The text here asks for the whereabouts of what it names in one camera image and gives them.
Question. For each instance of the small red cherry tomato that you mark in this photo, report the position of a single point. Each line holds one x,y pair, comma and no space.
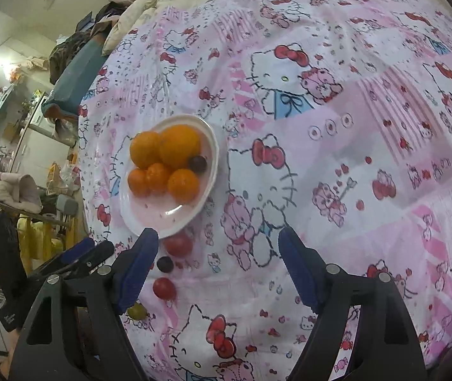
164,289

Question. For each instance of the pink cloth on rack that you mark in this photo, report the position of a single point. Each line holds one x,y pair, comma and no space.
19,192

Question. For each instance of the pink heart-shaped plate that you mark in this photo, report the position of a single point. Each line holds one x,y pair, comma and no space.
160,211

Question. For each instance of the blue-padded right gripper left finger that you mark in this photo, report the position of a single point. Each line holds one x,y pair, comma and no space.
73,330

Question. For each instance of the large red tomato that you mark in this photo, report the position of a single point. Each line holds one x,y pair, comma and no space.
178,245

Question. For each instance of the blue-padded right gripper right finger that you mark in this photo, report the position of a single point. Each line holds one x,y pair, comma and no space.
386,346

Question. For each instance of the dark purple grape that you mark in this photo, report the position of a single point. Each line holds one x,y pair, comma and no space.
165,264
198,164

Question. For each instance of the smaller orange on plate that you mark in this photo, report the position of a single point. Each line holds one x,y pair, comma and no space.
144,149

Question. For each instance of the green grape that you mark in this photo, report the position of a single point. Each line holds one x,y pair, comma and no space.
137,312

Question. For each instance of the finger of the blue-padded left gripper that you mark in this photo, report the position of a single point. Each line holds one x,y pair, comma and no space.
100,253
63,261

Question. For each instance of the large orange on plate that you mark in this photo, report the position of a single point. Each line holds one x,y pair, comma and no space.
177,145

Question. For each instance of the teal pillow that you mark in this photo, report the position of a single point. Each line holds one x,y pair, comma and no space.
77,78

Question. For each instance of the orange mandarin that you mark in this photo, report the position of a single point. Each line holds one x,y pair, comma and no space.
183,186
138,184
157,176

